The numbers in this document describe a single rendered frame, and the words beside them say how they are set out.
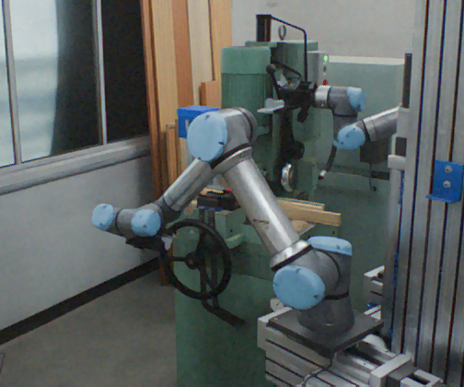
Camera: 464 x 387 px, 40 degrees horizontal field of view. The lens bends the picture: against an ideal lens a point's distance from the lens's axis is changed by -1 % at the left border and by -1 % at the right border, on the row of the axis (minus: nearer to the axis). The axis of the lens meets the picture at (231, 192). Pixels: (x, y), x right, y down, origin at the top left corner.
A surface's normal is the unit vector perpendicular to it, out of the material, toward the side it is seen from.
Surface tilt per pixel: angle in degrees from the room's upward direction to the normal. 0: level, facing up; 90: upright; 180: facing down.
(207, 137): 84
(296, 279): 96
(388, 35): 90
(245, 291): 90
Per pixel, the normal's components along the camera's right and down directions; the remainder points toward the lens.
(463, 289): -0.75, 0.18
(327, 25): -0.55, 0.22
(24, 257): 0.84, 0.15
